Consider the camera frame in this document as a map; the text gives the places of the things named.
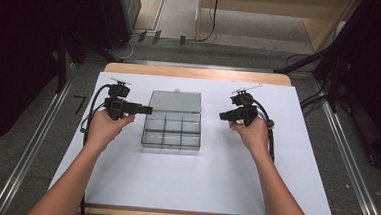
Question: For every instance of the light wooden shelf unit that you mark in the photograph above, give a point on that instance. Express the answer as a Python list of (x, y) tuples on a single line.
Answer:
[(284, 13)]

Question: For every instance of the person's right hand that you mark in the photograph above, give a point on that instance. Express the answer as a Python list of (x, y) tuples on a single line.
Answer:
[(253, 138)]

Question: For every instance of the black metal stand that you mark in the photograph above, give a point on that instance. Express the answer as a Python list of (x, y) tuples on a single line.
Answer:
[(61, 63), (301, 62)]

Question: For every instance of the person's left hand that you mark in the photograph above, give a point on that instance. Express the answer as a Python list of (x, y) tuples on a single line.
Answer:
[(103, 132)]

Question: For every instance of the white paper sheet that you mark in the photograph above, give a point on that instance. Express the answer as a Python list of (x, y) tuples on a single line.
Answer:
[(180, 183)]

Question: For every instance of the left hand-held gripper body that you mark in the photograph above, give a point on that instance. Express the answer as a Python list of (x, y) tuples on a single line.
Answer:
[(116, 104)]

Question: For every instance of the dark curtain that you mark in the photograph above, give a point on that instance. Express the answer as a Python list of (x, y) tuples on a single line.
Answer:
[(377, 82), (14, 60)]

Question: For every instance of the wooden table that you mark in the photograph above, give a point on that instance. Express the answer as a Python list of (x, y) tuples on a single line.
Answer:
[(197, 73)]

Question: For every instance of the clear grey compartment box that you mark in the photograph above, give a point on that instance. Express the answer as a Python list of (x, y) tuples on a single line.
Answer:
[(172, 129)]

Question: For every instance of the metal floor rail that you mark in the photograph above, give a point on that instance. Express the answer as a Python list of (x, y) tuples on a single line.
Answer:
[(32, 144), (351, 170)]

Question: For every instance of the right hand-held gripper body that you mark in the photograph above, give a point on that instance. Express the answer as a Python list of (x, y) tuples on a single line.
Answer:
[(247, 112)]

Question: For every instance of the black cabinet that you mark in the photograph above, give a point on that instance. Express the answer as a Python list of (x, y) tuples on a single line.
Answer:
[(117, 13)]

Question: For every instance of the small black floor block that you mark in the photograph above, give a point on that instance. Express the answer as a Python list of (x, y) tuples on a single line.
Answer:
[(156, 37), (142, 36), (182, 40)]

